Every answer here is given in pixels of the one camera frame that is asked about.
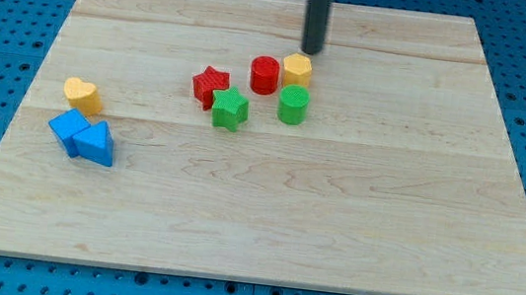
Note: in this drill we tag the red cylinder block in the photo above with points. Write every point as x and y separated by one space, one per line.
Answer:
264 75

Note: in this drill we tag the blue cube block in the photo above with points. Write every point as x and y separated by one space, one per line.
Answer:
66 126

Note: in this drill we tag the light wooden board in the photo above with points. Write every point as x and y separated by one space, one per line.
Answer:
400 181

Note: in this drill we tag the green cylinder block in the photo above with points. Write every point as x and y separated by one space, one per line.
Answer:
293 103

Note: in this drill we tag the yellow heart block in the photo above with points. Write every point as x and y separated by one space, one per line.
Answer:
83 96

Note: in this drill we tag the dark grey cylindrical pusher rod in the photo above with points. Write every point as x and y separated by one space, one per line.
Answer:
315 25

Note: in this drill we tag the blue triangle block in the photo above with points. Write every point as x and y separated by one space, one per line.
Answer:
96 143

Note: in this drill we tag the yellow hexagon block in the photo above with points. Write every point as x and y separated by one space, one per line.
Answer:
297 70

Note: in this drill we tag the red star block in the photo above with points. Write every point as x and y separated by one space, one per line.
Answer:
207 82

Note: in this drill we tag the green star block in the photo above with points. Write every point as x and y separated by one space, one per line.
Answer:
230 108

